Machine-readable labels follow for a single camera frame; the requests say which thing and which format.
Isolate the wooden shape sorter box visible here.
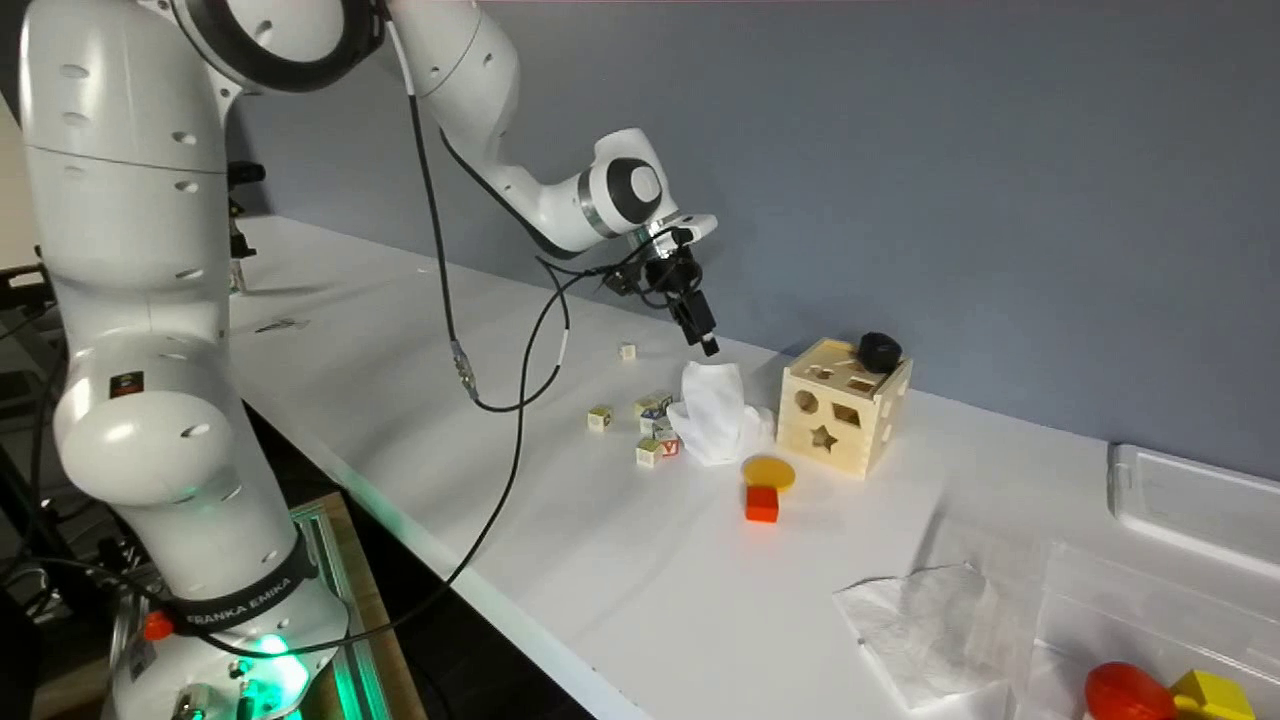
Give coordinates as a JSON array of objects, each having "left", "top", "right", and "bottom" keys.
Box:
[{"left": 771, "top": 334, "right": 915, "bottom": 484}]

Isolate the red ball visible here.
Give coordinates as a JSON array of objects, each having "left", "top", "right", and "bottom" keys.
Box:
[{"left": 1078, "top": 660, "right": 1181, "bottom": 720}]

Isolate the clear bag with toys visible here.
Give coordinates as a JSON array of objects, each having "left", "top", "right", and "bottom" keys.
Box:
[{"left": 1032, "top": 535, "right": 1280, "bottom": 720}]

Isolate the red cube block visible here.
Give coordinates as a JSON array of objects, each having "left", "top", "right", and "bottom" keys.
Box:
[{"left": 738, "top": 484, "right": 782, "bottom": 526}]

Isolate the black round cap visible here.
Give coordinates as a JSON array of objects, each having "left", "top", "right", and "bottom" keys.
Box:
[{"left": 854, "top": 326, "right": 908, "bottom": 376}]

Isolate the yellow shape block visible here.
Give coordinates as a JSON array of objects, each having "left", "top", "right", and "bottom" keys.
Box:
[{"left": 1166, "top": 666, "right": 1258, "bottom": 720}]

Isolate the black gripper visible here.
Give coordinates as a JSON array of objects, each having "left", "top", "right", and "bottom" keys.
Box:
[{"left": 648, "top": 232, "right": 722, "bottom": 350}]

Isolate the wooden base platform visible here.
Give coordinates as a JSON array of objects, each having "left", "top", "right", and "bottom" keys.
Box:
[{"left": 296, "top": 488, "right": 433, "bottom": 720}]

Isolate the clear plastic bag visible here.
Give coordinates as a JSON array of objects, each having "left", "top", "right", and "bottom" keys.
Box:
[{"left": 832, "top": 512, "right": 1054, "bottom": 715}]

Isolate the white plastic tray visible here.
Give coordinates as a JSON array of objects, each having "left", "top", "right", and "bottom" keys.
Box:
[{"left": 1103, "top": 439, "right": 1280, "bottom": 578}]

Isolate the black camera cable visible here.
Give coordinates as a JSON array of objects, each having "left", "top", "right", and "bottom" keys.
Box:
[{"left": 185, "top": 17, "right": 694, "bottom": 663}]

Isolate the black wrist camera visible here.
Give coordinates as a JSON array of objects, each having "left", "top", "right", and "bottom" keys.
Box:
[{"left": 605, "top": 257, "right": 659, "bottom": 301}]

